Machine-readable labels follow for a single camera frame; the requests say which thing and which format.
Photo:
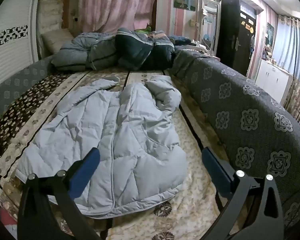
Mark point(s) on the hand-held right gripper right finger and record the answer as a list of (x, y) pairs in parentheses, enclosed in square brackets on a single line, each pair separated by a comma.
[(216, 173)]

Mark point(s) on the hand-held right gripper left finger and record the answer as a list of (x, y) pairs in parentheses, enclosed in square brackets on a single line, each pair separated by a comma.
[(87, 170)]

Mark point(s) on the light blue down jacket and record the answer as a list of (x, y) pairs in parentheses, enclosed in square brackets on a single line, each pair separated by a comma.
[(140, 130)]

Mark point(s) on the floral bed blanket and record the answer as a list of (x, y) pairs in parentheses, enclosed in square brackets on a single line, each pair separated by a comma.
[(187, 210)]

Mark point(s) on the white cabinet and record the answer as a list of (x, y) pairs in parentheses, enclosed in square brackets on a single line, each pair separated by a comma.
[(273, 78)]

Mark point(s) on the dark teal clothing pile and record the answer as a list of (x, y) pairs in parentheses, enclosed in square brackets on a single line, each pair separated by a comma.
[(142, 52)]

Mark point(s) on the cream pillow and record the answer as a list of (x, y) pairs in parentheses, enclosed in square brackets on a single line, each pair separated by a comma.
[(56, 40)]

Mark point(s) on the dark wooden cabinet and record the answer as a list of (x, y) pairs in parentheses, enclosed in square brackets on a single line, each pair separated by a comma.
[(232, 35)]

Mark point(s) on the striped window curtain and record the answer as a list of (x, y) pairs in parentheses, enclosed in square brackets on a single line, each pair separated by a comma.
[(295, 55)]

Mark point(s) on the white framed mirror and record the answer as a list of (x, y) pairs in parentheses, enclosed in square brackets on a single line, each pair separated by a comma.
[(210, 25)]

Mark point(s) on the stack of white bedding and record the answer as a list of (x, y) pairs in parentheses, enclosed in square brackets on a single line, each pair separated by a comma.
[(51, 15)]

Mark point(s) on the pink curtain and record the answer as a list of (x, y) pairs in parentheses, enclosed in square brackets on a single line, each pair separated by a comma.
[(115, 5)]

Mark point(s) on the small wall picture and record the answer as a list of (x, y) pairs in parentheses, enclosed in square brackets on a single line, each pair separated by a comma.
[(270, 30)]

